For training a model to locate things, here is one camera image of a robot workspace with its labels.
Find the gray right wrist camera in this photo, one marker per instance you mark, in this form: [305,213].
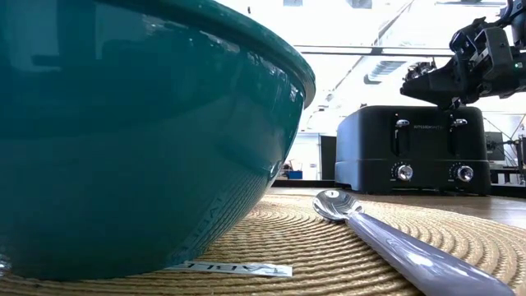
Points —
[497,49]

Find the black four-slot toaster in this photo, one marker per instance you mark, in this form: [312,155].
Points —
[370,144]

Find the small blue box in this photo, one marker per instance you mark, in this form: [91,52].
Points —
[295,175]

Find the ceiling air vent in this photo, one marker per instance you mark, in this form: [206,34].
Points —
[382,70]

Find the teal bowl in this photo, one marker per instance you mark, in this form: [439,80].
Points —
[123,144]

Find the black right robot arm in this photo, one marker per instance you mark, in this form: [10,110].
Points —
[521,78]

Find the round yellow woven placemat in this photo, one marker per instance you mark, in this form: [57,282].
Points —
[287,246]

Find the black hanging ceiling fixture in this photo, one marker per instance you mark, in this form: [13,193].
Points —
[419,67]

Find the black background monitor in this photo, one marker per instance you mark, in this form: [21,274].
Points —
[495,146]

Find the black cabinet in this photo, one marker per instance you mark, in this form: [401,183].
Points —
[328,160]

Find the black aluminium table frame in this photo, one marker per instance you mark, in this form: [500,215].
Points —
[304,183]

